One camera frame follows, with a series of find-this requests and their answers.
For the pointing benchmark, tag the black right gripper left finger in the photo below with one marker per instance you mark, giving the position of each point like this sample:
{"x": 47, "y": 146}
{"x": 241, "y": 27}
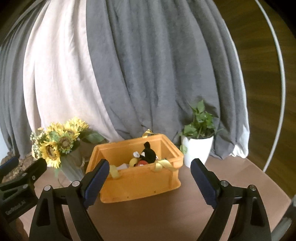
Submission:
{"x": 49, "y": 221}

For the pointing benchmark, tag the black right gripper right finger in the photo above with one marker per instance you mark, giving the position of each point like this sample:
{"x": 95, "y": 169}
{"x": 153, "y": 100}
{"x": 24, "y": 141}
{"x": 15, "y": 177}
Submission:
{"x": 251, "y": 221}

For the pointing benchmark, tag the black penguin plush keychain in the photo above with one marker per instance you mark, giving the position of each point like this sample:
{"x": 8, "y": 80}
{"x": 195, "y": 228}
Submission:
{"x": 147, "y": 156}

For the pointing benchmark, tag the sunflower bouquet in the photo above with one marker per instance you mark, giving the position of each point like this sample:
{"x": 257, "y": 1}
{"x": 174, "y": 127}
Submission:
{"x": 59, "y": 139}

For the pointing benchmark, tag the grey ribbed vase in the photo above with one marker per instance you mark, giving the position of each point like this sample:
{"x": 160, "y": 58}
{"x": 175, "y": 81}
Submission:
{"x": 72, "y": 165}

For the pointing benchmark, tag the white plant pot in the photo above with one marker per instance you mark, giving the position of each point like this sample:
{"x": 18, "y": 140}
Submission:
{"x": 196, "y": 148}

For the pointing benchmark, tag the green leafy plant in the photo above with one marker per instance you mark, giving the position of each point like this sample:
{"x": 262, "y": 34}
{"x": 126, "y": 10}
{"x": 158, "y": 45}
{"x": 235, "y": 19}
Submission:
{"x": 202, "y": 126}

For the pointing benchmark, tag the orange plastic crate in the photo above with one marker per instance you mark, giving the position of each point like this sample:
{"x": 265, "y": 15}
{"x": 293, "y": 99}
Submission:
{"x": 142, "y": 181}

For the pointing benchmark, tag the white sheer curtain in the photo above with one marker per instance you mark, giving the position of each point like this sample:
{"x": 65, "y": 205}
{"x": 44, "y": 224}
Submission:
{"x": 58, "y": 77}

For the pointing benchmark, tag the yellow ribbon back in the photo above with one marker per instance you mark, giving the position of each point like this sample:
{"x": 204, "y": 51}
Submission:
{"x": 148, "y": 133}

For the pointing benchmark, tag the grey curtain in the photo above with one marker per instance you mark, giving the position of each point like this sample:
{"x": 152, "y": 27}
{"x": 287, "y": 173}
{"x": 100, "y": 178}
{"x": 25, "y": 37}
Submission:
{"x": 151, "y": 59}

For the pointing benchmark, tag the yellow ribbon handle left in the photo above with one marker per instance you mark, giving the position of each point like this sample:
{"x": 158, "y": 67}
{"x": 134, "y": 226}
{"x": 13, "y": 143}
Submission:
{"x": 114, "y": 172}

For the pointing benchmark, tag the yellow ribbon handle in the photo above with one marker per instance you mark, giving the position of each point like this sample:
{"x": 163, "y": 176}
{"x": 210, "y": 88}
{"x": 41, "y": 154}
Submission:
{"x": 114, "y": 172}
{"x": 160, "y": 164}

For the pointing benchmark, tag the yellow ribbon handle right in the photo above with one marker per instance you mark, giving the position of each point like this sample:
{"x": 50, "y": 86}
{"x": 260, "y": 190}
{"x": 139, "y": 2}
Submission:
{"x": 160, "y": 164}

